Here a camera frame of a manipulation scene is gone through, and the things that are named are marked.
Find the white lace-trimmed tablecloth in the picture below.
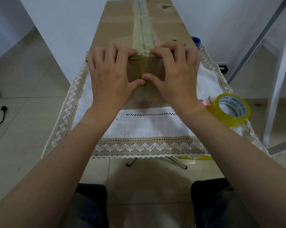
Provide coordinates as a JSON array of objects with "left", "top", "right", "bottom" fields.
[{"left": 41, "top": 43, "right": 271, "bottom": 159}]

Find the blue plastic cup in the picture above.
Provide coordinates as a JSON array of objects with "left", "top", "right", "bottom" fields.
[{"left": 191, "top": 36, "right": 202, "bottom": 49}]

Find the person's right leg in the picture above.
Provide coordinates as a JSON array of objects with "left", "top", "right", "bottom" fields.
[{"left": 191, "top": 178, "right": 261, "bottom": 228}]

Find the long taped cardboard box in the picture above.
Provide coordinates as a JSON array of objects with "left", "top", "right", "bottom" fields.
[{"left": 86, "top": 0, "right": 201, "bottom": 110}]

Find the person's leg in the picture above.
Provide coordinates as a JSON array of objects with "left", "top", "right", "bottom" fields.
[
  {"left": 57, "top": 183, "right": 109, "bottom": 228},
  {"left": 191, "top": 178, "right": 261, "bottom": 228}
]

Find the person's left forearm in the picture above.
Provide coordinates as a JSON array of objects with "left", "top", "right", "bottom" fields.
[{"left": 0, "top": 104, "right": 125, "bottom": 228}]

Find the yellow tape strip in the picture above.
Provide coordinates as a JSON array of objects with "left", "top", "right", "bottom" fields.
[{"left": 179, "top": 155, "right": 214, "bottom": 161}]

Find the person's right forearm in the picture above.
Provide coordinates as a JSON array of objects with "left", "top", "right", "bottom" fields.
[{"left": 177, "top": 103, "right": 286, "bottom": 228}]

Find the person's left hand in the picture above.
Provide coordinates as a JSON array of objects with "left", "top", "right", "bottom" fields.
[{"left": 87, "top": 43, "right": 146, "bottom": 115}]

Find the white metal frame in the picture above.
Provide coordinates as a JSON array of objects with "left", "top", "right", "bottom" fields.
[{"left": 227, "top": 0, "right": 286, "bottom": 157}]

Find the person's left leg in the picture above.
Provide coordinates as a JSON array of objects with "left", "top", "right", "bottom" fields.
[{"left": 57, "top": 183, "right": 109, "bottom": 228}]

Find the yellow packing tape roll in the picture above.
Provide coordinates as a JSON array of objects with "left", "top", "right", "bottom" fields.
[{"left": 206, "top": 93, "right": 252, "bottom": 128}]

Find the person's right hand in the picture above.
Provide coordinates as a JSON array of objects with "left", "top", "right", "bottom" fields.
[{"left": 142, "top": 41, "right": 202, "bottom": 115}]

